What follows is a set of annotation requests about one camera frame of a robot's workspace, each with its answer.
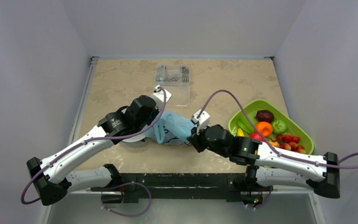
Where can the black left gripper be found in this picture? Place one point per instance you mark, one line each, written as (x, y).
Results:
(154, 112)

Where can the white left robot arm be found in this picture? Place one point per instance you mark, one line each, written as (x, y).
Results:
(53, 177)

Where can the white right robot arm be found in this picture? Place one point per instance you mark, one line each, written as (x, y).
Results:
(274, 166)

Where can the dark red apple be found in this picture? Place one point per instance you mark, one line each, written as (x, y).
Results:
(265, 116)

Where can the orange fake fruit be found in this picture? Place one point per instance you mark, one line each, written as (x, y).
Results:
(265, 128)

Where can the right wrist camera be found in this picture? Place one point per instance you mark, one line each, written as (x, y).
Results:
(201, 120)

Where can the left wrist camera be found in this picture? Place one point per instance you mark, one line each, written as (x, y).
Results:
(159, 96)

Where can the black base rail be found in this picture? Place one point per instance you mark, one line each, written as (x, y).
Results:
(231, 187)

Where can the green plastic bowl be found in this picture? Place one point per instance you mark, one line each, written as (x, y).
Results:
(251, 110)

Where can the yellow banana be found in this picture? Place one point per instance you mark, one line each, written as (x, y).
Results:
(240, 132)

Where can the green starfruit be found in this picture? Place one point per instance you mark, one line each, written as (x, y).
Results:
(245, 126)

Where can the blue plastic bag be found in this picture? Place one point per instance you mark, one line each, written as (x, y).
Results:
(171, 129)

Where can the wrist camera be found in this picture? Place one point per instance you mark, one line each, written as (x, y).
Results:
(159, 96)
(201, 120)

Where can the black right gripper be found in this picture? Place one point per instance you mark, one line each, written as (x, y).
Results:
(194, 138)

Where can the green custard apple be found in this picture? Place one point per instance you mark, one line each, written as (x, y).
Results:
(279, 126)

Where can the clear plastic screw box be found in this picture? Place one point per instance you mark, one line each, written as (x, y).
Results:
(176, 80)

